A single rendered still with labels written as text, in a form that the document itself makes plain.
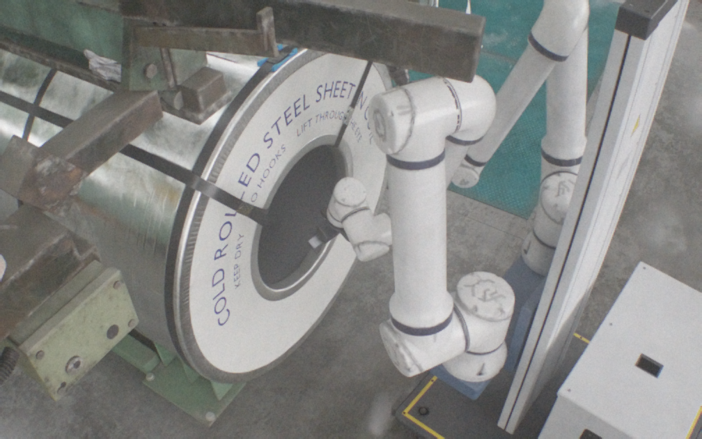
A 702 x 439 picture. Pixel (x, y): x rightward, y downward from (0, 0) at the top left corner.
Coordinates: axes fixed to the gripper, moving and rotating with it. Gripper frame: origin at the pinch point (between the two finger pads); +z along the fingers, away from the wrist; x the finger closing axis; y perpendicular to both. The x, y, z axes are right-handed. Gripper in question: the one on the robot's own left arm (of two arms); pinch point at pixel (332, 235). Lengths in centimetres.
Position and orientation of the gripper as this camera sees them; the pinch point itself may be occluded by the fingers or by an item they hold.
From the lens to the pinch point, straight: 203.8
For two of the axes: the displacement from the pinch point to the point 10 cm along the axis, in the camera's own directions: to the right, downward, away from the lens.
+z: -1.4, 3.9, 9.1
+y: -6.4, -7.4, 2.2
